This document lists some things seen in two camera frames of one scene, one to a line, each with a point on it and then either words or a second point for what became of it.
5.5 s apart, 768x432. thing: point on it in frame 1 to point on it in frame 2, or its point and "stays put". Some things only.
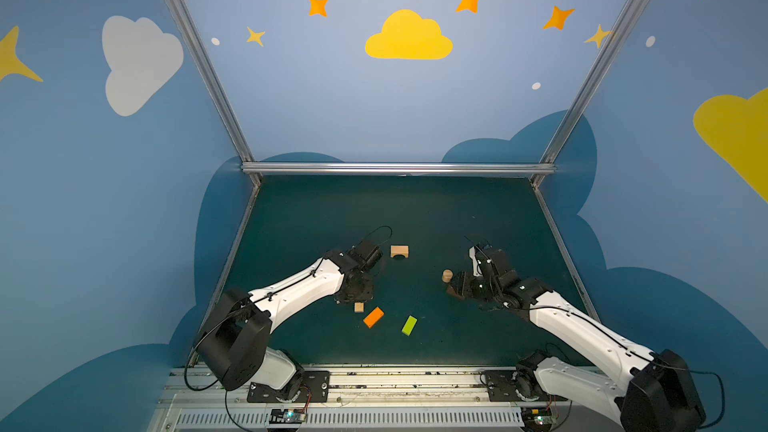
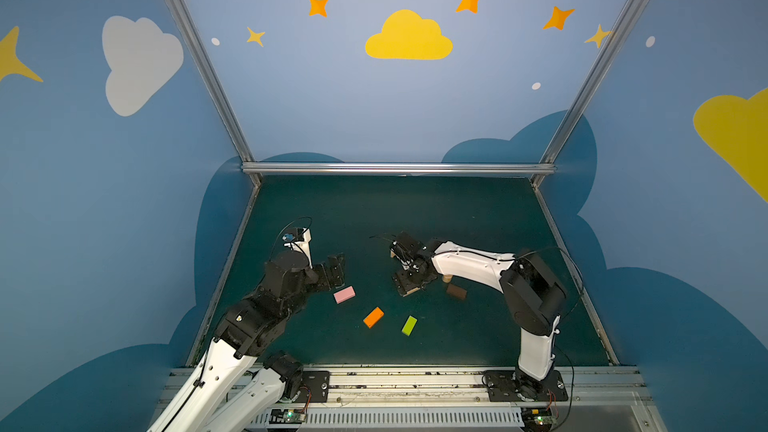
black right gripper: [470, 284] to [409, 276]
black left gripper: [360, 287] to [330, 273]
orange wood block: [374, 317] stays put
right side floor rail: [568, 257] stays put
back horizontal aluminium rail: [398, 168] stays put
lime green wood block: [409, 325] stays put
